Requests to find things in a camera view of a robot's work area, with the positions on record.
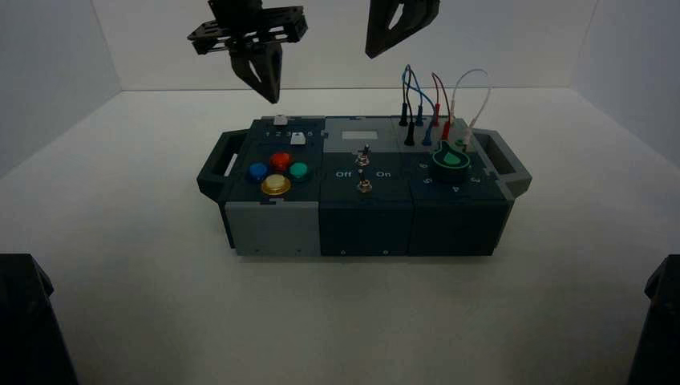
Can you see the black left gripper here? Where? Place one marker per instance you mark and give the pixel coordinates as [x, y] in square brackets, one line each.
[239, 26]

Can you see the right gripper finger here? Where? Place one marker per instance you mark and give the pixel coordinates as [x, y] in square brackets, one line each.
[417, 13]
[376, 26]

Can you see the small white slider knob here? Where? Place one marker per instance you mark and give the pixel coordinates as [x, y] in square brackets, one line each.
[280, 120]
[298, 139]

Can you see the red round push button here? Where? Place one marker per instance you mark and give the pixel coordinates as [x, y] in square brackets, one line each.
[281, 161]

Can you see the blue round push button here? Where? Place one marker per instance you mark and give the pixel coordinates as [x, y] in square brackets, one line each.
[258, 171]

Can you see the green round push button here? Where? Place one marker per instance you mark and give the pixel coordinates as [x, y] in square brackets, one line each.
[298, 170]

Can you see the small grey display window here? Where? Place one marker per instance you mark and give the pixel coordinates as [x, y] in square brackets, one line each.
[359, 135]

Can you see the yellow round push button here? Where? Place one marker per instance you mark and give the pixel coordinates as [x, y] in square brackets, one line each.
[275, 185]

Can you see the green and black rotary knob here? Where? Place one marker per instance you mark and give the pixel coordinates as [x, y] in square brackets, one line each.
[450, 163]

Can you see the dark modular control box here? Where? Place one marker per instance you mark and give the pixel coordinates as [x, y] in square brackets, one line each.
[366, 223]

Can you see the metal toggle switch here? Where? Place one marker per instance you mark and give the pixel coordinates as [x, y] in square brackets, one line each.
[364, 185]
[363, 156]

